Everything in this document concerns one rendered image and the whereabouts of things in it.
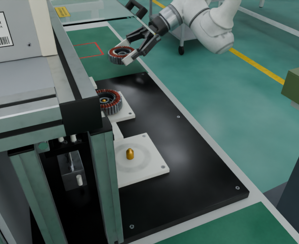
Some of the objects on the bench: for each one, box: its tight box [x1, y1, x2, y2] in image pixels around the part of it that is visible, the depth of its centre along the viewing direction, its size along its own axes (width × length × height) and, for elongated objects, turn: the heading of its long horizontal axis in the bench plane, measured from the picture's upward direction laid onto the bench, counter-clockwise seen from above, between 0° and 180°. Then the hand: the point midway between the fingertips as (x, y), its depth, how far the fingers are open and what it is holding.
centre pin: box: [126, 148, 134, 160], centre depth 71 cm, size 2×2×3 cm
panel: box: [0, 151, 32, 244], centre depth 64 cm, size 1×66×30 cm, turn 22°
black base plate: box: [29, 72, 250, 244], centre depth 81 cm, size 47×64×2 cm
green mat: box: [66, 26, 149, 81], centre depth 123 cm, size 94×61×1 cm, turn 112°
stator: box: [96, 89, 122, 116], centre depth 88 cm, size 11×11×4 cm
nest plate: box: [114, 133, 169, 188], centre depth 72 cm, size 15×15×1 cm
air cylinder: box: [57, 150, 87, 191], centre depth 66 cm, size 5×8×6 cm
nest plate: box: [107, 92, 135, 123], centre depth 90 cm, size 15×15×1 cm
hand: (122, 53), depth 112 cm, fingers closed on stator, 11 cm apart
